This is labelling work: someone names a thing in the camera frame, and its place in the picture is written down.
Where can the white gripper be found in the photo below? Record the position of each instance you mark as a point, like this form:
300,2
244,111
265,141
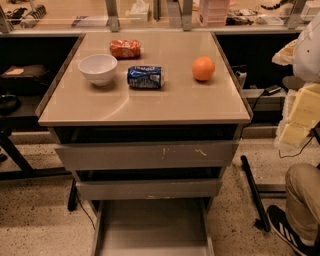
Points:
308,56

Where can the blue pepsi can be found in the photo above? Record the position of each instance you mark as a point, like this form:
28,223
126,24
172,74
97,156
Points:
145,77

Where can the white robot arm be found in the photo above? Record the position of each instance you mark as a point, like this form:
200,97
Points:
306,57

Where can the top drawer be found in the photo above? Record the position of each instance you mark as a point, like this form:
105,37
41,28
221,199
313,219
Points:
149,155

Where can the middle drawer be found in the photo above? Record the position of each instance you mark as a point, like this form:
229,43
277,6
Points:
149,189

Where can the beige drawer cabinet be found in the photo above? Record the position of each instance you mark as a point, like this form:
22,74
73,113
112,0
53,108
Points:
184,109

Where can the open bottom drawer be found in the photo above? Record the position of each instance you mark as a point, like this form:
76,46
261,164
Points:
161,227

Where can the black power adapter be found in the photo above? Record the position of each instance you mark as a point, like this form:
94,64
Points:
271,90

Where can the orange fruit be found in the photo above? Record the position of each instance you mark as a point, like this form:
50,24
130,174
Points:
203,68

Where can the person leg khaki trousers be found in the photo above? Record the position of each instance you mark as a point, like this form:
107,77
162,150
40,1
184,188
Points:
303,200

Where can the pink stacked box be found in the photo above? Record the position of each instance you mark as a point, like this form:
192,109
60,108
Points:
213,12

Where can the black sneaker white stripes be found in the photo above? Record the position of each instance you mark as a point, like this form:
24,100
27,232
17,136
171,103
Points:
281,227

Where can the black table leg bar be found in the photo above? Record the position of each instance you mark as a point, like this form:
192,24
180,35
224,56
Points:
262,222

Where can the tissue box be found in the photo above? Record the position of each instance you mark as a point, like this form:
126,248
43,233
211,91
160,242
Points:
140,11

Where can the orange snack bag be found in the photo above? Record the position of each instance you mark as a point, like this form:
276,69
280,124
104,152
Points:
125,48

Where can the white bowl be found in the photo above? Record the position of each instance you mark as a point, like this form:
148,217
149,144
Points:
98,69

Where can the black bag on shelf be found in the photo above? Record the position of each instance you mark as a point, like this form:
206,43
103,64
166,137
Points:
27,80

